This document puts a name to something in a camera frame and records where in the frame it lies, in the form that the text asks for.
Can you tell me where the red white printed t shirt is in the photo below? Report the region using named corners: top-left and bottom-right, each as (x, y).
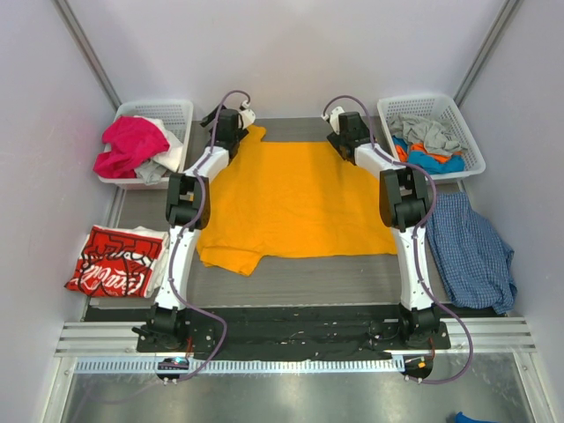
top-left (64, 226), bottom-right (169, 298)

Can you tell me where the grey t shirt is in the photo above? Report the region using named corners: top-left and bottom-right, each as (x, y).
top-left (388, 114), bottom-right (467, 157)

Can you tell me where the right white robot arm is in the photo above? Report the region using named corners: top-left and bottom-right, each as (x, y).
top-left (322, 107), bottom-right (440, 348)

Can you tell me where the pink t shirt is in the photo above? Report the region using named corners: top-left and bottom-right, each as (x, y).
top-left (93, 116), bottom-right (170, 179)

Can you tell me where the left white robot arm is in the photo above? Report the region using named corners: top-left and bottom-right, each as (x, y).
top-left (133, 108), bottom-right (256, 352)

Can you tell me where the orange garment in basket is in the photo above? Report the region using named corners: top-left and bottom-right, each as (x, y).
top-left (394, 143), bottom-right (462, 164)

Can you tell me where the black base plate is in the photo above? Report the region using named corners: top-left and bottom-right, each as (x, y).
top-left (83, 303), bottom-right (508, 353)

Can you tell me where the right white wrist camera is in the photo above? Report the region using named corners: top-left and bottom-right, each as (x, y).
top-left (322, 106), bottom-right (345, 134)

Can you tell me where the orange yellow t shirt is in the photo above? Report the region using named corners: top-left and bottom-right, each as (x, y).
top-left (197, 125), bottom-right (397, 276)

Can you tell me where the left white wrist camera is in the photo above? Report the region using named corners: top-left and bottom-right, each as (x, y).
top-left (239, 100), bottom-right (256, 130)

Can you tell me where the blue checkered shirt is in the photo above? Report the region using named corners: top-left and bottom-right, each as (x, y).
top-left (427, 192), bottom-right (517, 315)

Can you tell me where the blue t shirt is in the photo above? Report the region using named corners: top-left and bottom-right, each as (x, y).
top-left (392, 137), bottom-right (465, 174)

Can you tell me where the right white plastic basket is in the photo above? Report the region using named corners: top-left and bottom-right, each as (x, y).
top-left (376, 93), bottom-right (486, 184)

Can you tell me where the white grey garment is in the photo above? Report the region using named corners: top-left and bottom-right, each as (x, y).
top-left (134, 115), bottom-right (183, 185)

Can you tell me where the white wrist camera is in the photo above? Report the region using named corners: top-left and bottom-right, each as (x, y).
top-left (239, 100), bottom-right (256, 130)
top-left (322, 106), bottom-right (345, 134)

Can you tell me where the white slotted cable duct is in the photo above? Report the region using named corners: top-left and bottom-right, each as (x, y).
top-left (74, 356), bottom-right (404, 375)

